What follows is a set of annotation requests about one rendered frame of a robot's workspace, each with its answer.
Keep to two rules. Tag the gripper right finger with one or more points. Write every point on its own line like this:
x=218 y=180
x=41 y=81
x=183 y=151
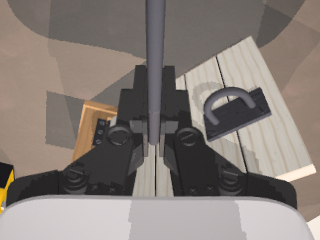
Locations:
x=196 y=170

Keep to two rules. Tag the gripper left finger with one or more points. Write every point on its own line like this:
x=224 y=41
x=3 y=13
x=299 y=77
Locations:
x=109 y=168

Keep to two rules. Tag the small brown wooden cabinet with white door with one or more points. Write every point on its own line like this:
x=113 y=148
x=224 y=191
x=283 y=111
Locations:
x=257 y=135

